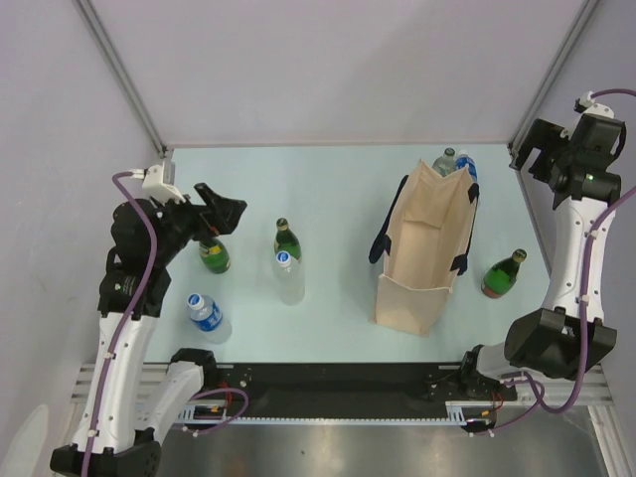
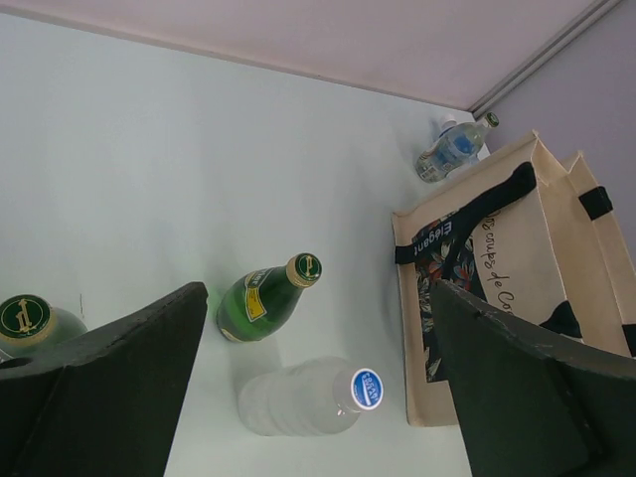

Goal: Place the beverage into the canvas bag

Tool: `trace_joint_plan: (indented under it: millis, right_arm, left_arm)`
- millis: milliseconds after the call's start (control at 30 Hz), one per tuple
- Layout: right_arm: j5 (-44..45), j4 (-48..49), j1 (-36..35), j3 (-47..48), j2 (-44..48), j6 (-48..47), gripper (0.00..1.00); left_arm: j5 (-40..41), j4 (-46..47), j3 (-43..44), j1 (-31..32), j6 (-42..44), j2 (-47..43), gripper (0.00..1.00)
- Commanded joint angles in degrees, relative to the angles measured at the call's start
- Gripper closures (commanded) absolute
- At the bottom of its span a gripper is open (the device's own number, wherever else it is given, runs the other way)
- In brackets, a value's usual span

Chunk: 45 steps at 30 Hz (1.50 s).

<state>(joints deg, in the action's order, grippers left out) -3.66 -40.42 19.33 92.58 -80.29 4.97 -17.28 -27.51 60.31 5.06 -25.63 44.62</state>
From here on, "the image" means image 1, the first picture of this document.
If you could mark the beige canvas tote bag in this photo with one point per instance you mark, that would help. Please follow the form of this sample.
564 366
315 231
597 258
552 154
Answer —
423 245

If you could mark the blue label bottle front left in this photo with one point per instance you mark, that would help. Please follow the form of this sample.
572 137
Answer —
207 316

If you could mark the blue label water bottle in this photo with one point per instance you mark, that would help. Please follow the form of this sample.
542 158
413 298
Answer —
464 160

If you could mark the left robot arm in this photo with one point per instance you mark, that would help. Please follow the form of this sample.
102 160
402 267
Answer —
118 435

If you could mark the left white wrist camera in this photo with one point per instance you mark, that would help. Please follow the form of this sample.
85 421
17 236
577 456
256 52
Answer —
158 182

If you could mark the aluminium frame rail right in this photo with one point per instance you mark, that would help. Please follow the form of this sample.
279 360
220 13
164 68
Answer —
570 40

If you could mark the white slotted cable duct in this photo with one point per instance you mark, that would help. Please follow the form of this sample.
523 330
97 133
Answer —
205 415

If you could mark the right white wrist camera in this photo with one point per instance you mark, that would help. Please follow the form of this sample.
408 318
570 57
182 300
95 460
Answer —
586 104

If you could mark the aluminium frame rail left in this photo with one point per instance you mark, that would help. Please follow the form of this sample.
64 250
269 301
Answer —
113 61

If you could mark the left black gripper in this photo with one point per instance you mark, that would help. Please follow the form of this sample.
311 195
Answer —
221 213

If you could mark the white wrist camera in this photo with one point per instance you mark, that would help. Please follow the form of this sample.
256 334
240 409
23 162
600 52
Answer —
586 104
158 182

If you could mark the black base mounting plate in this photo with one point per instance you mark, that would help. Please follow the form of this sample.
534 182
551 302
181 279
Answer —
354 385

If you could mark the aluminium frame rail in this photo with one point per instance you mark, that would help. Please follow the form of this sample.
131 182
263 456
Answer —
570 40
113 61

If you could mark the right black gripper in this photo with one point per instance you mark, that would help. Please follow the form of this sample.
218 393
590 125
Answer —
544 135

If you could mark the clear glass bottle green cap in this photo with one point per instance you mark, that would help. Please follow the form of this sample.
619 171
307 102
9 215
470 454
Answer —
445 164

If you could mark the clear plastic bottle blue cap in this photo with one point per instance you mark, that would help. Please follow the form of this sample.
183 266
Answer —
288 278

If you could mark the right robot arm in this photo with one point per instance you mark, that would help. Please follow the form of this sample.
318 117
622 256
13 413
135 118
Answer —
566 336

